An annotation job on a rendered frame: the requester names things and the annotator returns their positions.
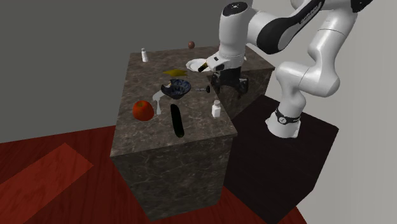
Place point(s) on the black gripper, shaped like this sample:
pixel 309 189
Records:
pixel 228 76

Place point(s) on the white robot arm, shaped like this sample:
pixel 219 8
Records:
pixel 322 59

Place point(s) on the white bottle with cap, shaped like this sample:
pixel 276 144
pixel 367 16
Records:
pixel 216 109

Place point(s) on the dark bottle with yellow band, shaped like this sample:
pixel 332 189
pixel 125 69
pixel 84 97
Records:
pixel 203 66

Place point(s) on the white plate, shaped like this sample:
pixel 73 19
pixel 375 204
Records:
pixel 194 64

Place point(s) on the dark blue patterned bowl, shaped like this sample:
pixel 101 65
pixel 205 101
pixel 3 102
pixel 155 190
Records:
pixel 176 89

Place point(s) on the yellow star-shaped thing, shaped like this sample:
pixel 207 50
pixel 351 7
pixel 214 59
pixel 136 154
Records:
pixel 175 73

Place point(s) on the brown ball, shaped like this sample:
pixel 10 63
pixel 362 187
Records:
pixel 191 45

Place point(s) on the black oblong thing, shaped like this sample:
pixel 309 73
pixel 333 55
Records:
pixel 176 121

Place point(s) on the red tomato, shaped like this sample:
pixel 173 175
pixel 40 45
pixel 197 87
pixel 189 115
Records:
pixel 143 110

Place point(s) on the dark robot stand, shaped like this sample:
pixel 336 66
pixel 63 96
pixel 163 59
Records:
pixel 273 167

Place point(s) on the white salt shaker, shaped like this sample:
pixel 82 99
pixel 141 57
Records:
pixel 144 56

